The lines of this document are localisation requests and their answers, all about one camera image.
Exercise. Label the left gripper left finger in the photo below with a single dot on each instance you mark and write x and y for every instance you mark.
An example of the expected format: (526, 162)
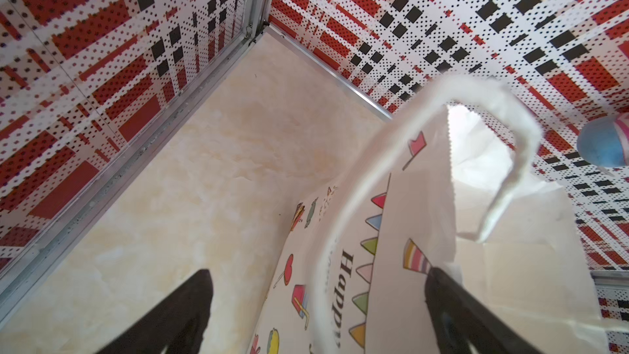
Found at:
(175, 325)

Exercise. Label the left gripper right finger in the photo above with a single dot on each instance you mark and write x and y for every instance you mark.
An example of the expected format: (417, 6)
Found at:
(462, 324)

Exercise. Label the hanging doll toy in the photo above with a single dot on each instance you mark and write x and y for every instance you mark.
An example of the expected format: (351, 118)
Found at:
(604, 141)

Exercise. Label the white paper bag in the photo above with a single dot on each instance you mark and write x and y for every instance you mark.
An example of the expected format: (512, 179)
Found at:
(446, 186)

